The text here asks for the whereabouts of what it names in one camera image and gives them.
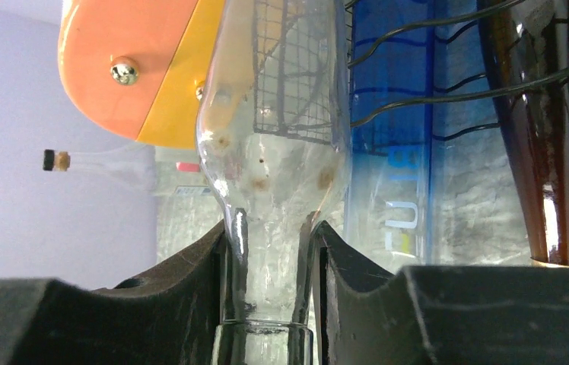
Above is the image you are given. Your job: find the small pink block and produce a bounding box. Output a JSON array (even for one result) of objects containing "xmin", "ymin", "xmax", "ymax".
[{"xmin": 176, "ymin": 162, "xmax": 200, "ymax": 173}]

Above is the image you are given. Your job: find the dark wine bottle gold foil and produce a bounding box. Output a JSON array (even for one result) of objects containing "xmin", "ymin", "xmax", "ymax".
[{"xmin": 478, "ymin": 1, "xmax": 569, "ymax": 266}]

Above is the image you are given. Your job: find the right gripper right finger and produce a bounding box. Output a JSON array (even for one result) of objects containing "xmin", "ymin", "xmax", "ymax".
[{"xmin": 313, "ymin": 223, "xmax": 569, "ymax": 364}]

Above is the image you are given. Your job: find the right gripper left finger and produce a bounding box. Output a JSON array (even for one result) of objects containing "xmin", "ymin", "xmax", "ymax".
[{"xmin": 0, "ymin": 224, "xmax": 224, "ymax": 364}]

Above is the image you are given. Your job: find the slim clear glass bottle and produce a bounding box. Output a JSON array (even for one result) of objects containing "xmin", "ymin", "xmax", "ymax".
[{"xmin": 196, "ymin": 1, "xmax": 351, "ymax": 364}]

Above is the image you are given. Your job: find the blue plastic bottle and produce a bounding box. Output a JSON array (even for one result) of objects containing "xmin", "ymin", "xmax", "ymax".
[{"xmin": 344, "ymin": 1, "xmax": 529, "ymax": 272}]

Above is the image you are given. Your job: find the black wire wine rack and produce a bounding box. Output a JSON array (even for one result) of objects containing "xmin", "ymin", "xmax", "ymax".
[{"xmin": 252, "ymin": 0, "xmax": 569, "ymax": 147}]

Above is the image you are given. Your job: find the clear bottle white label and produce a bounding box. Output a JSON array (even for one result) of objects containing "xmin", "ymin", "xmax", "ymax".
[{"xmin": 42, "ymin": 143, "xmax": 215, "ymax": 198}]

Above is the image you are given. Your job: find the cream round drawer cabinet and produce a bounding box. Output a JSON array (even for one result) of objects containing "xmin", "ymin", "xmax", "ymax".
[{"xmin": 58, "ymin": 0, "xmax": 224, "ymax": 150}]

